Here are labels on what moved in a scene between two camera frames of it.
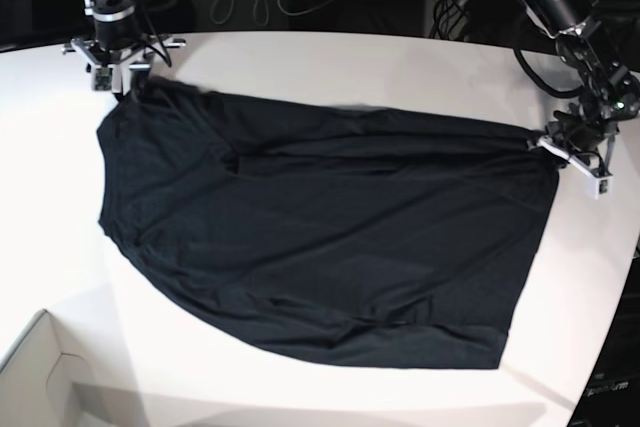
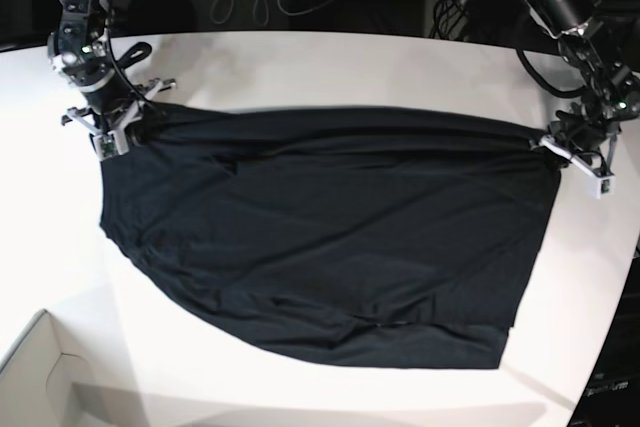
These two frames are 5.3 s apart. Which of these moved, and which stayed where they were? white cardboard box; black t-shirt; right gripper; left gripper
Moved: left gripper
Stayed: right gripper; black t-shirt; white cardboard box
